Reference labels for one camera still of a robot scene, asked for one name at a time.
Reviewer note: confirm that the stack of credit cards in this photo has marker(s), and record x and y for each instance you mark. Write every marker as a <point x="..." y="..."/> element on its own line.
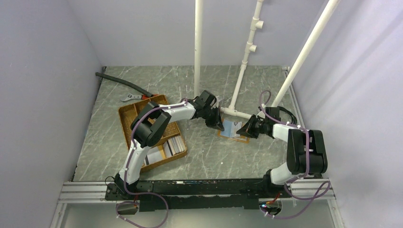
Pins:
<point x="174" y="146"/>

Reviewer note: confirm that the orange leather card holder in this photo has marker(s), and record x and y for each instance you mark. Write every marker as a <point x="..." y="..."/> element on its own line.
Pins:
<point x="230" y="131"/>

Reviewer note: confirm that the red handled adjustable wrench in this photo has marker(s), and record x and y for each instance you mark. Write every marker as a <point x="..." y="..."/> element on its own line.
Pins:
<point x="131" y="96"/>

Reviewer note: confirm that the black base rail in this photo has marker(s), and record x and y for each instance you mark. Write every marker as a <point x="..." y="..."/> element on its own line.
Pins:
<point x="153" y="195"/>

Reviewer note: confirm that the aluminium frame rail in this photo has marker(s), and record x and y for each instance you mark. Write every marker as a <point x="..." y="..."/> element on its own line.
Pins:
<point x="77" y="192"/>

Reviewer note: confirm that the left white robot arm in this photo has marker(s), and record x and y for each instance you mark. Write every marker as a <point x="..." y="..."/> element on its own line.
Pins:
<point x="150" y="124"/>

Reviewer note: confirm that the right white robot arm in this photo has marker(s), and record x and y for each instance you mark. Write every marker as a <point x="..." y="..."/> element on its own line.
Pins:
<point x="306" y="152"/>

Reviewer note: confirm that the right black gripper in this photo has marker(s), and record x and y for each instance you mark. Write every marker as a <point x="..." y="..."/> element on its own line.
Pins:
<point x="247" y="129"/>

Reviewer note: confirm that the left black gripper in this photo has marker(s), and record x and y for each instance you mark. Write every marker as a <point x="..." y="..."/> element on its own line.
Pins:
<point x="216" y="123"/>

